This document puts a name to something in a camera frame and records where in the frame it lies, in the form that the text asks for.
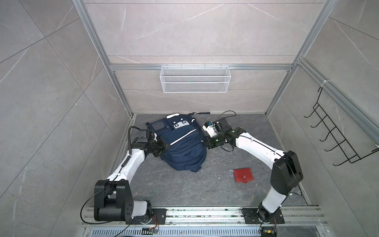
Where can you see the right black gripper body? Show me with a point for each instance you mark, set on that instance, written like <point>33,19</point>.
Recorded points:
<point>216,141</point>

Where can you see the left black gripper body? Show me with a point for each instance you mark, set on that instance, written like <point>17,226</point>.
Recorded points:
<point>157,148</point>

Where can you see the navy blue backpack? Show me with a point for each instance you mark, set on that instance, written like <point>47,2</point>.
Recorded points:
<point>183,139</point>

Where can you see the red leather wallet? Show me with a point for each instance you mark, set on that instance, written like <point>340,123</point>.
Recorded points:
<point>242,175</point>

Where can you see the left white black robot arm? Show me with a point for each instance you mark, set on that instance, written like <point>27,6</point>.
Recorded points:
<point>113,199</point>

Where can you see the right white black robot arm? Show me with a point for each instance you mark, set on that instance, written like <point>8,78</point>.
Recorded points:
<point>286,172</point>

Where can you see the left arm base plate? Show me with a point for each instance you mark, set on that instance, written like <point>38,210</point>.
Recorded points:
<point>153,216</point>

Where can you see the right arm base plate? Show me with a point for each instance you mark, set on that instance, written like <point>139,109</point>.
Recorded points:
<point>260,215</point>

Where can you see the black wire hook rack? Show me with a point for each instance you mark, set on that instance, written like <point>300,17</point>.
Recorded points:
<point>341,143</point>

